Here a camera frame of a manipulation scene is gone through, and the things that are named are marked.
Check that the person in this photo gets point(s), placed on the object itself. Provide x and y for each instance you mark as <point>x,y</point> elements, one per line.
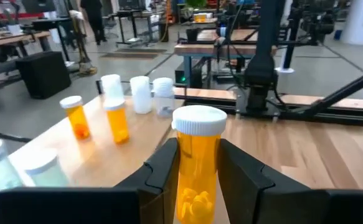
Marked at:
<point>93,18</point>

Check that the orange medicine bottle white cap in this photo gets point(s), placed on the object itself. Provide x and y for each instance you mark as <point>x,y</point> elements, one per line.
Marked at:
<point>198,165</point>
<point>117,124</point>
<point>77,119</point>

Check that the black box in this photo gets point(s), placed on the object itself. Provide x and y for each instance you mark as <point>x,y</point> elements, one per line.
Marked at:
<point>44,74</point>

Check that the clear medicine bottle white cap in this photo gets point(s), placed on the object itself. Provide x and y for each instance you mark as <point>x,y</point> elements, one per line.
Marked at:
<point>164,98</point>

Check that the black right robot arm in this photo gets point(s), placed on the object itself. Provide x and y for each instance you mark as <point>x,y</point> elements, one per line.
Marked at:
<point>262,62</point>

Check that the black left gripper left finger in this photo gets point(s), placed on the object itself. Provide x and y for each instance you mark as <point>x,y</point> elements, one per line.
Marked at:
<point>75,205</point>

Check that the wooden workbench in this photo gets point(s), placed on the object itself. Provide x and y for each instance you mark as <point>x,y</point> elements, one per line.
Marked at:
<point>13,39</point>

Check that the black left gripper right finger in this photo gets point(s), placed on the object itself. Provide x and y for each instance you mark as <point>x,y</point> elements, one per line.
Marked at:
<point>277,199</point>

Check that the clear white vial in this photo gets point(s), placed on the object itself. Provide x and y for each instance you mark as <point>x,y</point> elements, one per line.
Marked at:
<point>112,85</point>

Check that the wooden table blue legs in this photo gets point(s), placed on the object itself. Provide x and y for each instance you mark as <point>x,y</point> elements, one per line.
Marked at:
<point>212,49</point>

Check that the wooden shelf black metal frame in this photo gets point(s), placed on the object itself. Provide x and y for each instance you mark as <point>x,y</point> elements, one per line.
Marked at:
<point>97,161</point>

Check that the clear white pill bottles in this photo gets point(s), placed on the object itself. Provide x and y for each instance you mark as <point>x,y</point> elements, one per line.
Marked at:
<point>140,93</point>

